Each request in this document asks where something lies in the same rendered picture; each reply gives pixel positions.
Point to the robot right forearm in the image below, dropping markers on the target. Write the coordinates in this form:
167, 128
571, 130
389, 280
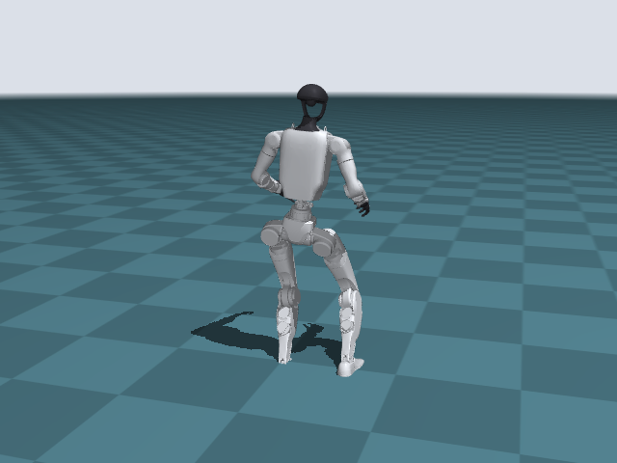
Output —
362, 198

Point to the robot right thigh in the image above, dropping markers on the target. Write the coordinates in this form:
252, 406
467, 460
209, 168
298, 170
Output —
326, 243

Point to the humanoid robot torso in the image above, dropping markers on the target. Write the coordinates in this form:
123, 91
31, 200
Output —
305, 163

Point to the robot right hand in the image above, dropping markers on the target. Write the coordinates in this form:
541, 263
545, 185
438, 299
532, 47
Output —
365, 207

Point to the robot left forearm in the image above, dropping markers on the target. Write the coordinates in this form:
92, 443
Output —
272, 186

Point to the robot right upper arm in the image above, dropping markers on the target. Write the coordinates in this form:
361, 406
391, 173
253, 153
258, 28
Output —
342, 149

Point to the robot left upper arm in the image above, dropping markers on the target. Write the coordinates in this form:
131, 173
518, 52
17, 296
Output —
266, 157

